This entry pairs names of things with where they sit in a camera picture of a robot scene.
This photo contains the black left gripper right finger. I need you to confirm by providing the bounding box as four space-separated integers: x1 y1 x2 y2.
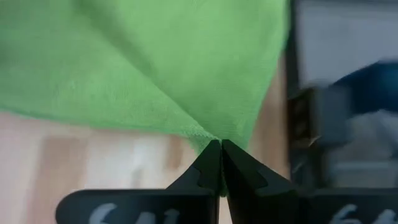
221 139 398 224

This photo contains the grey desk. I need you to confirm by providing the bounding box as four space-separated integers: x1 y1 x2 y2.
326 111 398 188

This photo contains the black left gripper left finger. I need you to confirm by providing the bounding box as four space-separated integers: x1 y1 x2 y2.
55 139 223 224

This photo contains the green microfiber towel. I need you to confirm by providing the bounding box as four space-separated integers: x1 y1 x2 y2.
0 0 292 197

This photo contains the grey computer monitor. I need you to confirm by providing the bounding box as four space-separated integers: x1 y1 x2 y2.
310 58 398 147

